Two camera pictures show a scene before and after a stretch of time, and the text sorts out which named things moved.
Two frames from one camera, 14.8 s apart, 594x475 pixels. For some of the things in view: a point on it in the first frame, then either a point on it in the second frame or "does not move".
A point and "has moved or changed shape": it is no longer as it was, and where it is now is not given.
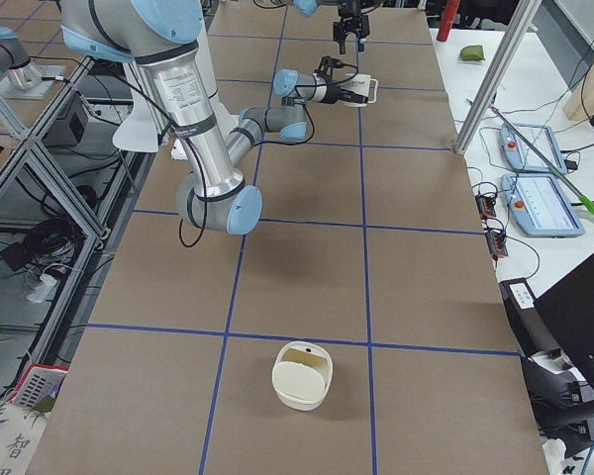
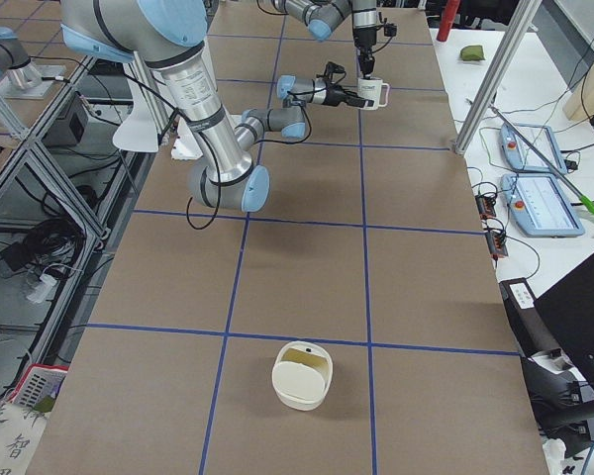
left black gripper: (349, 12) -> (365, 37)
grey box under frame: (68, 130) does not move
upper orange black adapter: (485, 206) does not move
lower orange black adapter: (497, 245) does not move
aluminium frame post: (520, 16) does not move
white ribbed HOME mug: (361, 84) has moved or changed shape
